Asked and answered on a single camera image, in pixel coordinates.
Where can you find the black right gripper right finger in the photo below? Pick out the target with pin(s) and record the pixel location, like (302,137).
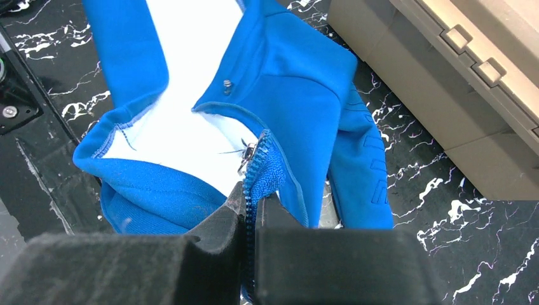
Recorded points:
(297,265)

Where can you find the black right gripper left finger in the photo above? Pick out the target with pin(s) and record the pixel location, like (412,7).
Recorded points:
(199,267)

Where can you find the blue zip jacket white lining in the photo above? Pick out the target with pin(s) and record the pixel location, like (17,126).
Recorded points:
(250,93)

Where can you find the tan plastic toolbox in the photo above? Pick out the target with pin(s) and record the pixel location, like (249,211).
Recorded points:
(468,71)

